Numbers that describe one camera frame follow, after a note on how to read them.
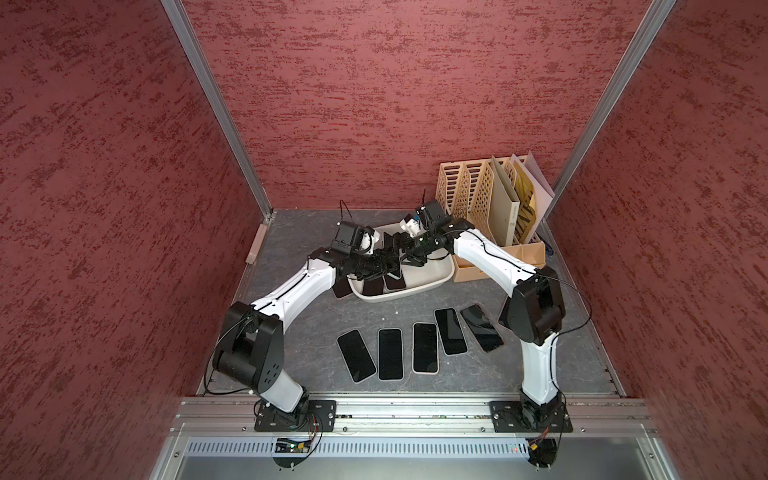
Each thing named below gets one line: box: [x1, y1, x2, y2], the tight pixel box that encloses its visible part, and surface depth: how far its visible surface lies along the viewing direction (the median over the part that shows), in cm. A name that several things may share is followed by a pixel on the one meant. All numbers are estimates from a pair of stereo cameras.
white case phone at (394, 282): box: [385, 272, 406, 289], surface depth 99 cm
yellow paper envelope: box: [513, 161, 537, 244], surface depth 97 cm
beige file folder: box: [489, 156, 520, 247], surface depth 92 cm
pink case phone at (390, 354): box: [377, 327, 404, 381], surface depth 86 cm
